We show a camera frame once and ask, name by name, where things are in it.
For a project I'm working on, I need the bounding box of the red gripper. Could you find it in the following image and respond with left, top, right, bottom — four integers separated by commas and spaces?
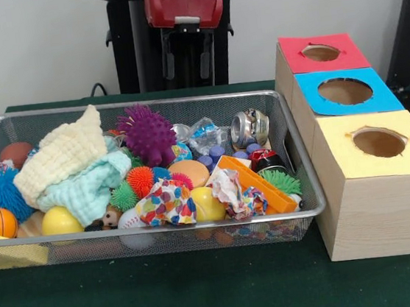
142, 0, 233, 87

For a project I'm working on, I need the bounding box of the small clear plastic bottle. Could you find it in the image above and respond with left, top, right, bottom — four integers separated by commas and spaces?
185, 115, 232, 157

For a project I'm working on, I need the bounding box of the crushed silver can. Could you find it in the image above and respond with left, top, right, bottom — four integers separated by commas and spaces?
227, 107, 274, 149

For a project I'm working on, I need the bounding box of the cream waffle cloth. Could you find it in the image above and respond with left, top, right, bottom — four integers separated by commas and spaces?
5, 102, 114, 205

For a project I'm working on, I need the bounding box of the mint waffle cloth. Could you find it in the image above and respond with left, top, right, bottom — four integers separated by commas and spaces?
33, 149, 139, 232

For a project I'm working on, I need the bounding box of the wooden three-hole box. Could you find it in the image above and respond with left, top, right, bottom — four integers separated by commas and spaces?
269, 21, 410, 269

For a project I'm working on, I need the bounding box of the purple spiky ball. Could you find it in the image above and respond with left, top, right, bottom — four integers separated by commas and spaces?
114, 99, 181, 171

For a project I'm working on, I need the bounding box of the orange foam disc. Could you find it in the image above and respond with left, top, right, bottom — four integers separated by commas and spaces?
167, 156, 212, 191

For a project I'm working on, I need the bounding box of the orange plastic grid toy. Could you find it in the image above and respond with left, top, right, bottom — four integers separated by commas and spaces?
215, 147, 298, 221

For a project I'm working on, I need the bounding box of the yellow tennis ball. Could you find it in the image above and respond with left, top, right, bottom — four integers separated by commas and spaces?
188, 184, 229, 225

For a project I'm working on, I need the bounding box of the colourful patterned cloth wad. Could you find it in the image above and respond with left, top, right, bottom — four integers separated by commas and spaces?
132, 175, 199, 230

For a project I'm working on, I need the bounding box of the green spiky toy with eyes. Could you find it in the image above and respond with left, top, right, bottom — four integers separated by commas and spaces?
258, 166, 305, 214

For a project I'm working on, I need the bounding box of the white baseball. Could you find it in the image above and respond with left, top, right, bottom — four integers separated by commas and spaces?
115, 205, 157, 252

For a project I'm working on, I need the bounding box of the reddish brown ball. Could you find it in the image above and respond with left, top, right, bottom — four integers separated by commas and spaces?
0, 141, 36, 172

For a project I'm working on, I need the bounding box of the smooth yellow ball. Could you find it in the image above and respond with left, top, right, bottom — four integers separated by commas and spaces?
40, 203, 86, 238

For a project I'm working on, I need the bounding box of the black looped cable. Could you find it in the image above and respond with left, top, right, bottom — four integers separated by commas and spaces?
89, 82, 110, 98

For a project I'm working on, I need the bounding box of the shallow wire mesh bin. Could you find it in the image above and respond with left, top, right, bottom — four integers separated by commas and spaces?
0, 78, 330, 276

